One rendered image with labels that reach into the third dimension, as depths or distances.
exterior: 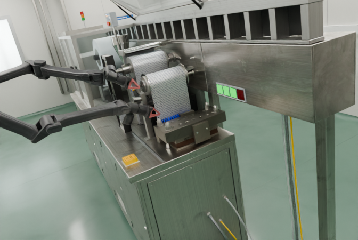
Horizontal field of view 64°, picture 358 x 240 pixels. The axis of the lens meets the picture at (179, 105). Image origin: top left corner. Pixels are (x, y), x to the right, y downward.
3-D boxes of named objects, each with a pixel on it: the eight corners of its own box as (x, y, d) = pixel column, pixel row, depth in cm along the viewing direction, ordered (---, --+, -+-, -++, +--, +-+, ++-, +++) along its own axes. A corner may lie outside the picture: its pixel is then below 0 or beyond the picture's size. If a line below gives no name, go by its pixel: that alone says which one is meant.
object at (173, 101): (157, 122, 173) (151, 94, 167) (190, 111, 182) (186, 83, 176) (157, 123, 172) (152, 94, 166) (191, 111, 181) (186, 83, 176)
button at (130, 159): (122, 161, 160) (121, 157, 159) (134, 157, 163) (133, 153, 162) (126, 166, 154) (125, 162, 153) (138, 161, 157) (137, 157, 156)
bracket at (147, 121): (143, 139, 184) (132, 94, 174) (152, 136, 186) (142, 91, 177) (146, 142, 179) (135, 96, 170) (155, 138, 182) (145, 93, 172)
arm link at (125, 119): (123, 108, 153) (116, 100, 159) (116, 126, 156) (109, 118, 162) (141, 109, 161) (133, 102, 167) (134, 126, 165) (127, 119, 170)
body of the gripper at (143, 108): (149, 118, 164) (137, 116, 160) (143, 114, 172) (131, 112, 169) (152, 108, 163) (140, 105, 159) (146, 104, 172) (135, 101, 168)
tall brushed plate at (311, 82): (110, 63, 377) (104, 41, 368) (130, 58, 388) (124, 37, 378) (310, 125, 107) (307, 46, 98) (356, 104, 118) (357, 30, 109)
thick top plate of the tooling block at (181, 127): (155, 135, 169) (153, 125, 167) (211, 114, 184) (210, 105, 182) (167, 143, 155) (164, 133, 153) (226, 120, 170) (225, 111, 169)
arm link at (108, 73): (103, 80, 160) (107, 72, 158) (103, 74, 166) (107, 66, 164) (115, 85, 163) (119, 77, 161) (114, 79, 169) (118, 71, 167)
